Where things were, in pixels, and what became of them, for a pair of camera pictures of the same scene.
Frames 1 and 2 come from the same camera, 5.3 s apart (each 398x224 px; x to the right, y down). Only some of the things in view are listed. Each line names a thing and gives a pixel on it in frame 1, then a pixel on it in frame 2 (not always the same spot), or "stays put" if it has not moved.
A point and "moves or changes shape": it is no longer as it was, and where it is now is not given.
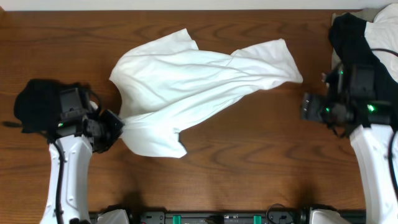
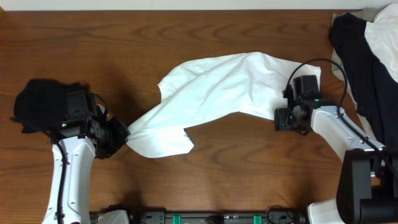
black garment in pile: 349,35 stays put
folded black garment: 37,104 stays put
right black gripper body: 318,109 -> 286,119
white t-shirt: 168,83 moves or changes shape
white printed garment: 382,33 stays put
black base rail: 284,216 stays put
